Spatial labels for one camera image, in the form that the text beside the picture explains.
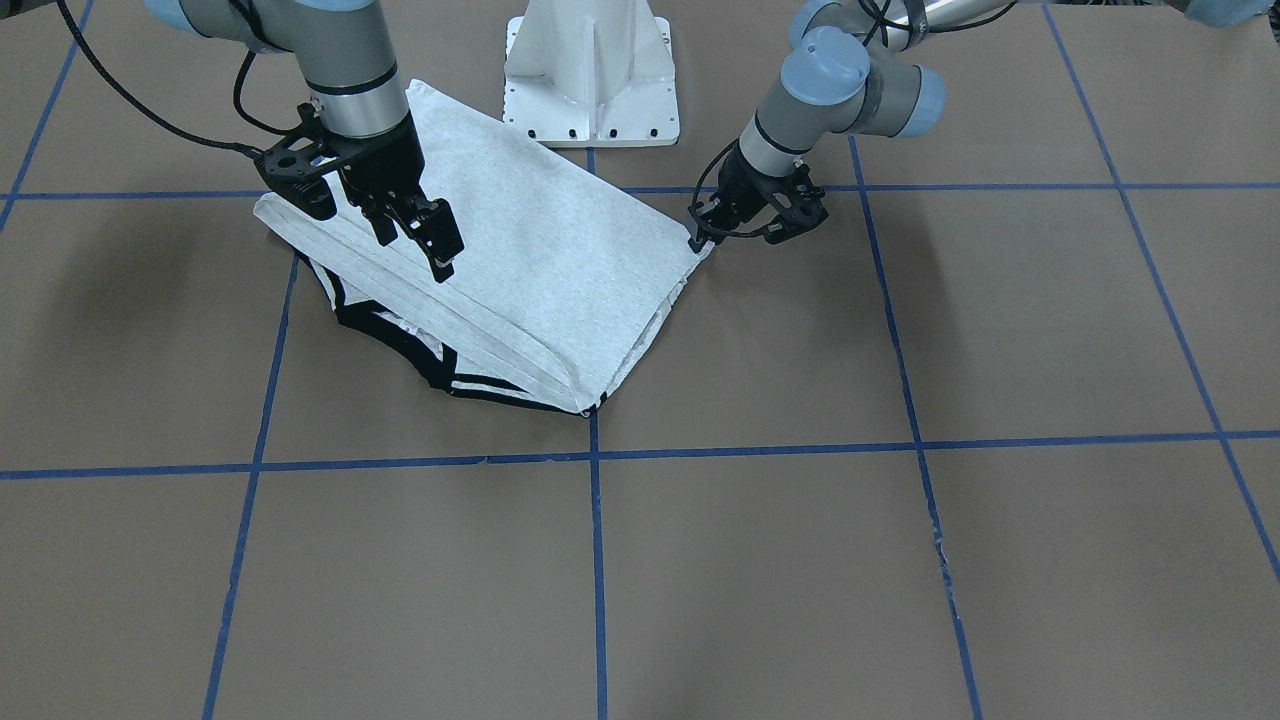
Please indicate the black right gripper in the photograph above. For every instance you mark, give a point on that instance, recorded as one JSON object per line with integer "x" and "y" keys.
{"x": 388, "y": 158}

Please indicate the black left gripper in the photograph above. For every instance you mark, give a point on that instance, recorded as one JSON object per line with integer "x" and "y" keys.
{"x": 742, "y": 184}

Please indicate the grey cartoon print t-shirt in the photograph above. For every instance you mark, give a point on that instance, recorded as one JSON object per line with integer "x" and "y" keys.
{"x": 562, "y": 285}

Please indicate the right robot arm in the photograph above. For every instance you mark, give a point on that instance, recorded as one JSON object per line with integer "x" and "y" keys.
{"x": 357, "y": 123}

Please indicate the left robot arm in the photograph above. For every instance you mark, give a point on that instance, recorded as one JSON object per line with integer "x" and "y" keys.
{"x": 843, "y": 76}

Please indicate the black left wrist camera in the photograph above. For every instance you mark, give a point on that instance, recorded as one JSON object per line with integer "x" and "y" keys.
{"x": 797, "y": 203}

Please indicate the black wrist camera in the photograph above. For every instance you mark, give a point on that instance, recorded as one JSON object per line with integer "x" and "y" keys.
{"x": 294, "y": 168}
{"x": 797, "y": 203}

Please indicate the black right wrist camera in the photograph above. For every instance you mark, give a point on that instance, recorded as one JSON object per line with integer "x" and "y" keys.
{"x": 294, "y": 168}

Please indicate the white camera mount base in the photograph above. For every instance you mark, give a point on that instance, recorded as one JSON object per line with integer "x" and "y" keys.
{"x": 591, "y": 74}

